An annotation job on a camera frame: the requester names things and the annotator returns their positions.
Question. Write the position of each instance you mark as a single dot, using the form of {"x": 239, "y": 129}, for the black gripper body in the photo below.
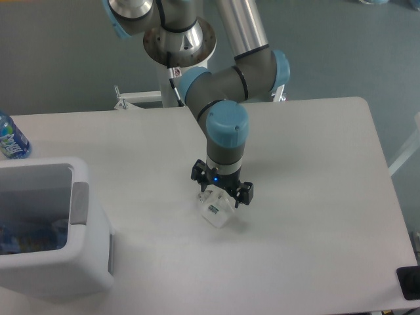
{"x": 229, "y": 183}

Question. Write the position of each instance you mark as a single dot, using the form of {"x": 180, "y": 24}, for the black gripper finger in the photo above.
{"x": 241, "y": 192}
{"x": 199, "y": 174}

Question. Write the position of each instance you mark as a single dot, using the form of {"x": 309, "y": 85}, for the white plastic wrapper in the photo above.
{"x": 215, "y": 207}

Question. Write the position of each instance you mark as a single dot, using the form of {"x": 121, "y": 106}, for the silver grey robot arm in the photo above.
{"x": 225, "y": 123}

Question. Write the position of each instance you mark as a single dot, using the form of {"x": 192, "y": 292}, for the white trash can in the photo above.
{"x": 56, "y": 192}

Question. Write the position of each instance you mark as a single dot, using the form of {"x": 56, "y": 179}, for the black device at table edge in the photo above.
{"x": 408, "y": 278}

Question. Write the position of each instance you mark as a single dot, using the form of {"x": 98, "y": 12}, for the blue labelled drink bottle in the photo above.
{"x": 14, "y": 144}

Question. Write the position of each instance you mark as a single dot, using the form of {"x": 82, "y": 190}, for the colourful snack wrapper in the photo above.
{"x": 17, "y": 240}

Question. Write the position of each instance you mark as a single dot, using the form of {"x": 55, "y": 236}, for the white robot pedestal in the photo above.
{"x": 167, "y": 85}

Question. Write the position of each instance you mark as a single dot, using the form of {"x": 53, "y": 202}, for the white frame leg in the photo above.
{"x": 409, "y": 147}

